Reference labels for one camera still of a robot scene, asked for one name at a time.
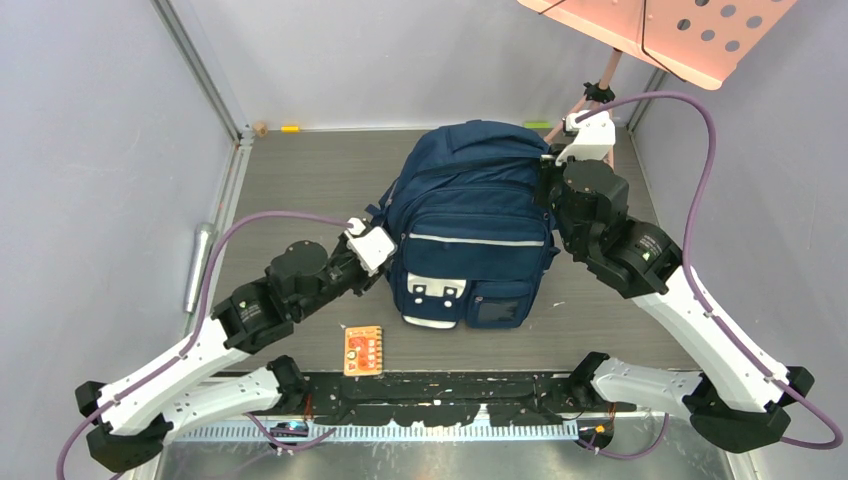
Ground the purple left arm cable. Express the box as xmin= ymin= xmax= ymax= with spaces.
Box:
xmin=55 ymin=210 xmax=359 ymax=480

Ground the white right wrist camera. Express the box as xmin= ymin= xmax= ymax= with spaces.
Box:
xmin=555 ymin=110 xmax=616 ymax=166

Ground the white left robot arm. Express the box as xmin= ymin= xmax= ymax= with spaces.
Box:
xmin=75 ymin=230 xmax=396 ymax=473

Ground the silver metal cylinder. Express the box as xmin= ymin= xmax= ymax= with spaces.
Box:
xmin=183 ymin=222 xmax=215 ymax=314

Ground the navy blue backpack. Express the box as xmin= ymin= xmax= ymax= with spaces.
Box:
xmin=366 ymin=120 xmax=559 ymax=329

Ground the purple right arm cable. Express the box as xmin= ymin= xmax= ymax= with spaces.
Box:
xmin=572 ymin=90 xmax=845 ymax=461

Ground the orange spiral notepad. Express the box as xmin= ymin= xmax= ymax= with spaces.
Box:
xmin=343 ymin=326 xmax=383 ymax=377

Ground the pink music stand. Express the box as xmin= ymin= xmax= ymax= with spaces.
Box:
xmin=519 ymin=0 xmax=795 ymax=115

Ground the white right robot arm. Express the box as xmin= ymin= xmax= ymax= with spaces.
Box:
xmin=535 ymin=154 xmax=814 ymax=453

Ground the small wooden block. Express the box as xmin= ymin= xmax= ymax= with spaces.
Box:
xmin=253 ymin=122 xmax=268 ymax=138

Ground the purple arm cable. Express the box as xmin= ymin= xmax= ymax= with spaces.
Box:
xmin=572 ymin=90 xmax=845 ymax=461
xmin=55 ymin=210 xmax=359 ymax=480

